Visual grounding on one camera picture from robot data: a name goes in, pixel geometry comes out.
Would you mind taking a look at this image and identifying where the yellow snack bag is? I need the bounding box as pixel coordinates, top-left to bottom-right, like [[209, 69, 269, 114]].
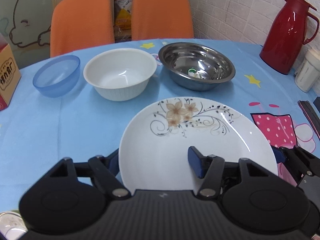
[[114, 0, 133, 30]]

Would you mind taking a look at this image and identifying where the orange chair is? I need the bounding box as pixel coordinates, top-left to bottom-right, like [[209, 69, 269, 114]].
[[131, 0, 194, 41], [50, 0, 115, 57]]

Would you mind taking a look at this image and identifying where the red cracker box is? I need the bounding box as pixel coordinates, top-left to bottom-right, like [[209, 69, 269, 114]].
[[0, 35, 21, 111]]

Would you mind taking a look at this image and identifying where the black smartphone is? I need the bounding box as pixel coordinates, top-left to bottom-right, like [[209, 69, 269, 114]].
[[298, 100, 320, 138]]

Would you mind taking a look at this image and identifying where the white tumbler cup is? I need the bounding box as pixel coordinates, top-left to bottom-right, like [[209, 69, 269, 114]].
[[295, 48, 320, 93]]

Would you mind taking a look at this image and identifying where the white ribbed bowl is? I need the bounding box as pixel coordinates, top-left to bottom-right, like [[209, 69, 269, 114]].
[[83, 48, 157, 101]]

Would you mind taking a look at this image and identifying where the glass door with cat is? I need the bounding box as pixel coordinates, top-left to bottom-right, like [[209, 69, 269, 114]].
[[1, 0, 53, 69]]

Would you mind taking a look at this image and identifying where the stainless steel bowl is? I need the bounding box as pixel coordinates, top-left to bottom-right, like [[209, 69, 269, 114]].
[[158, 42, 236, 92]]

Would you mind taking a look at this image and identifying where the blue cartoon tablecloth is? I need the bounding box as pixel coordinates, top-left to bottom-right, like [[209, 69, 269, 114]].
[[1, 40, 316, 211]]

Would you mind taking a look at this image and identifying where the left orange chair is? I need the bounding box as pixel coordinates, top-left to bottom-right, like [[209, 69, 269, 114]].
[[50, 0, 115, 57]]

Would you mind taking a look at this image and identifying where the red thermos jug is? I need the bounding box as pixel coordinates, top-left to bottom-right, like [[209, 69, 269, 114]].
[[260, 0, 319, 75]]

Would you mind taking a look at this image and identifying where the floral white plate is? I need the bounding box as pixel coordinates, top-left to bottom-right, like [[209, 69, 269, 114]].
[[119, 97, 278, 192]]

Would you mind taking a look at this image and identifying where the blue plastic bowl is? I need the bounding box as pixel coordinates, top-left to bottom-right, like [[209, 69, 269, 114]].
[[33, 55, 80, 98]]

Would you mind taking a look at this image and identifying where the right orange chair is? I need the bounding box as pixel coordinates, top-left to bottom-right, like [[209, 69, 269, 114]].
[[131, 0, 194, 41]]

